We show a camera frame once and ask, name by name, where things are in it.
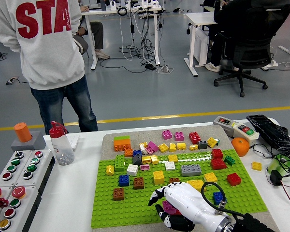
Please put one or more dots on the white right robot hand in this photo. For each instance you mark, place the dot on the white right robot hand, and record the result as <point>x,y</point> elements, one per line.
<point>191,203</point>

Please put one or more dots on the pink square brick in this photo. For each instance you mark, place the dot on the pink square brick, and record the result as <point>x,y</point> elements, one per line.
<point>148,150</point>
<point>168,207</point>
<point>179,136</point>
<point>153,146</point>
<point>167,134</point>

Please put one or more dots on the blue square brick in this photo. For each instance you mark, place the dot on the blue square brick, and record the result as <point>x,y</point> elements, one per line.
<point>137,153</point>
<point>124,180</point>
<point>217,196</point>

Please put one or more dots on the large red brick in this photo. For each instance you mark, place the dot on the large red brick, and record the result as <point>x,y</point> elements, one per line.
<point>177,212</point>

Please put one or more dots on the yellow curved brick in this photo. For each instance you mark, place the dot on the yellow curved brick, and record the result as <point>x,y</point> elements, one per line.
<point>195,183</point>

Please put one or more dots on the brown square brick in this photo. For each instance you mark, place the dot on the brown square brick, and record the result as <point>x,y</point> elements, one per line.
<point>174,180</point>
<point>138,183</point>
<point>118,194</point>

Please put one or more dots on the yellow square brick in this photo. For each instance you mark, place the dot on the yellow square brick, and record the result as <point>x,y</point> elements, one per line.
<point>154,159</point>
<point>173,158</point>
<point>172,147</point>
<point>181,146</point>
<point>210,177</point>
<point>146,159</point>
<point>211,142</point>
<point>158,177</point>
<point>109,170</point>
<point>256,166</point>
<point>163,147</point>

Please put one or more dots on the long grey brick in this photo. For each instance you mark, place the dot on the long grey brick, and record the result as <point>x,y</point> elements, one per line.
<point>191,170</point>

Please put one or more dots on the white square brick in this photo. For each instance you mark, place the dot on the white square brick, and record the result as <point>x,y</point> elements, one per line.
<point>132,169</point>
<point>169,165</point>

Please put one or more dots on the red square brick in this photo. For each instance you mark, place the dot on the red square brick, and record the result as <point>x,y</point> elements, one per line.
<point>234,179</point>
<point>217,153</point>
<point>218,163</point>
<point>194,137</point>

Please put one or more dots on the small yellow brick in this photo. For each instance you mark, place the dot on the small yellow brick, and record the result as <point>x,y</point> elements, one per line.
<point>143,145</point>
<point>193,147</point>

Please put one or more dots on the small green brick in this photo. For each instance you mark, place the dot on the small green brick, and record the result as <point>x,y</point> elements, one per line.
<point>229,160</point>

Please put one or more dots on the flat pink brick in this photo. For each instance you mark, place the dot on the flat pink brick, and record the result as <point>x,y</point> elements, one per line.
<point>145,167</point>

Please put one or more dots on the dark grey square brick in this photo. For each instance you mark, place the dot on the dark grey square brick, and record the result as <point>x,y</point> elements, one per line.
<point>202,144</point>

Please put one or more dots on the dark grey slope brick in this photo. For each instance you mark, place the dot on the dark grey slope brick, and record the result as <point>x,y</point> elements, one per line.
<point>137,160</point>

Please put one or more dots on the small orange brick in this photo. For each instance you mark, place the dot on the small orange brick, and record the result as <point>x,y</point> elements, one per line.
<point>128,152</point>

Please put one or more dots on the tall green brick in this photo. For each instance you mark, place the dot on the tall green brick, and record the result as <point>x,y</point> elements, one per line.
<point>119,163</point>

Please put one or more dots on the large orange brick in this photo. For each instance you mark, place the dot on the large orange brick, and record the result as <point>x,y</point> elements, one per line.
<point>122,146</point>

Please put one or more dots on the green flat brick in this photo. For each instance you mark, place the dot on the green flat brick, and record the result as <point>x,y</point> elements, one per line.
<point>122,138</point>

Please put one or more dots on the green studded baseplate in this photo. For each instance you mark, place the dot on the green studded baseplate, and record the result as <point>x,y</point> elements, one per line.
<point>140,210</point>

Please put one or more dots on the orange fruit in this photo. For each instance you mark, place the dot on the orange fruit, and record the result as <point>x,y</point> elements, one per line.
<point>240,147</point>

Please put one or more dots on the grey-brown mat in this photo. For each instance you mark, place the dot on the grey-brown mat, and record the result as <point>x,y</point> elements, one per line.
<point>145,136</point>

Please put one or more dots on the black power adapter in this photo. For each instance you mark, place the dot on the black power adapter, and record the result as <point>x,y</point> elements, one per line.
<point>276,177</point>

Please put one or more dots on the green tape roll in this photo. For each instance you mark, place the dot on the green tape roll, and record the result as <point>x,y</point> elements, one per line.
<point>276,164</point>

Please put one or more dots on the black wrapped keyboard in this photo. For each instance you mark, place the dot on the black wrapped keyboard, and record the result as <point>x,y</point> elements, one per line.
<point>268,130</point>

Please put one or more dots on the black floor adapter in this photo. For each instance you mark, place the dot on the black floor adapter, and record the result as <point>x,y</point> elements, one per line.
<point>150,67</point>

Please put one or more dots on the clear bottle red cap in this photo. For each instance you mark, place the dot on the clear bottle red cap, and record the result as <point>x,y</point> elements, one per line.
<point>60,147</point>

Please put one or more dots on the white desk cabinet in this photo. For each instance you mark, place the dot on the white desk cabinet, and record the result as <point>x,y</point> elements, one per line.
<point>201,46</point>

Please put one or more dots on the grey square block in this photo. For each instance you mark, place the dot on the grey square block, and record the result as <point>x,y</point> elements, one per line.
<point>38,143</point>

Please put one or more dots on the grey push-button box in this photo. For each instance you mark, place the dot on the grey push-button box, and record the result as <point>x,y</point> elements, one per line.
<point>31,167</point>
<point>10,168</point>

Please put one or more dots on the black office chair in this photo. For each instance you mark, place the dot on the black office chair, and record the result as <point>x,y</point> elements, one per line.
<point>253,41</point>

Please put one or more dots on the orange cylinder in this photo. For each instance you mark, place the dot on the orange cylinder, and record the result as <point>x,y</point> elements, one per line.
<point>23,132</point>

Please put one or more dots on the seated person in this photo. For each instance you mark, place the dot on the seated person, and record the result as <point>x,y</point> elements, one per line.
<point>97,33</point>
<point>228,14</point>

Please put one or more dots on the standing person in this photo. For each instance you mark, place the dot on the standing person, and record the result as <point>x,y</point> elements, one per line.
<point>46,48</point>

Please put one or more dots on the grey floor socket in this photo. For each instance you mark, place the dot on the grey floor socket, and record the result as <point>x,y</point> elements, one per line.
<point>11,80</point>

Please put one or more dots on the grey switch box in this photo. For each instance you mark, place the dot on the grey switch box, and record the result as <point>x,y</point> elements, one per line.
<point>223,122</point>

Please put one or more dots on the white switch box green button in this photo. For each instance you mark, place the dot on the white switch box green button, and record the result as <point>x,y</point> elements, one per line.
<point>246,131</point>

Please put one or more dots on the white wall switch panel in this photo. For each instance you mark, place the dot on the white wall switch panel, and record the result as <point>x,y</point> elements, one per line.
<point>75,141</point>

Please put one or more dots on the white desk camera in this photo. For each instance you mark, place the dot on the white desk camera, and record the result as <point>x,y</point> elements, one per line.
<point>113,4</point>

